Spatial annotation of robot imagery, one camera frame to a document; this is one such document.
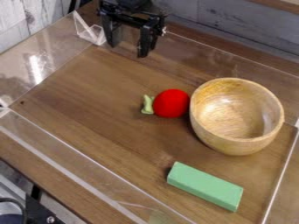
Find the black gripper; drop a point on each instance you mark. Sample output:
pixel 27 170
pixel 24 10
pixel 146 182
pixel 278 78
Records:
pixel 137 13

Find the red round plush tomato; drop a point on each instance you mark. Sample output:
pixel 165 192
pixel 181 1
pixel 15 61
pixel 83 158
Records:
pixel 170 104

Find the wooden bowl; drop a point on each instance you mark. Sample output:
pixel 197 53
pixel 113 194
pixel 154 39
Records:
pixel 237 116

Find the green rectangular block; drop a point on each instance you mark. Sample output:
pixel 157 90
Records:
pixel 214 189

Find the black clamp with bolt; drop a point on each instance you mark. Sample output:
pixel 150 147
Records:
pixel 38 213

